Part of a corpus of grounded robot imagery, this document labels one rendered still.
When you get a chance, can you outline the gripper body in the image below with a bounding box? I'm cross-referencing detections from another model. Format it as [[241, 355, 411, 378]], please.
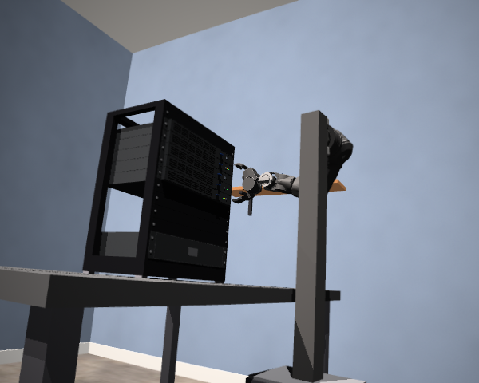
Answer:
[[242, 168, 270, 195]]

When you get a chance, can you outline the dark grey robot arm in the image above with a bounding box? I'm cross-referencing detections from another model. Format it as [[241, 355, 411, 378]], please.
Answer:
[[260, 118, 353, 198]]

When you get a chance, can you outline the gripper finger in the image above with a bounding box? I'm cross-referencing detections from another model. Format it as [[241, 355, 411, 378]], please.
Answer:
[[232, 192, 255, 204], [234, 163, 248, 170]]

